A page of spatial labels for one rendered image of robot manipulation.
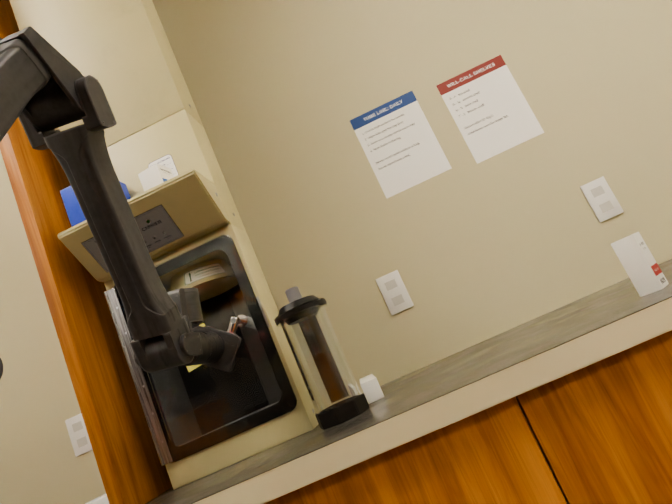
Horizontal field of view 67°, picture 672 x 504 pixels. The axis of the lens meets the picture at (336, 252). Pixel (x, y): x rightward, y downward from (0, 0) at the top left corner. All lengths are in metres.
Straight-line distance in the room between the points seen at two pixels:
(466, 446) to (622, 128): 1.14
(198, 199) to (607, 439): 0.84
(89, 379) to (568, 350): 0.89
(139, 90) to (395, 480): 1.02
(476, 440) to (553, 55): 1.23
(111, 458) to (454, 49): 1.41
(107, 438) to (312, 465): 0.51
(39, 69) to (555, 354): 0.75
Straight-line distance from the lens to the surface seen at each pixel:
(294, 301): 0.99
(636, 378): 0.84
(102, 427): 1.16
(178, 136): 1.26
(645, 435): 0.85
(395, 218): 1.52
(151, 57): 1.38
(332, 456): 0.78
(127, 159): 1.30
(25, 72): 0.73
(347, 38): 1.75
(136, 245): 0.79
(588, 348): 0.79
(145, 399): 1.19
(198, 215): 1.12
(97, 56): 1.45
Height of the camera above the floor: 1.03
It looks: 12 degrees up
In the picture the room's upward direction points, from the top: 24 degrees counter-clockwise
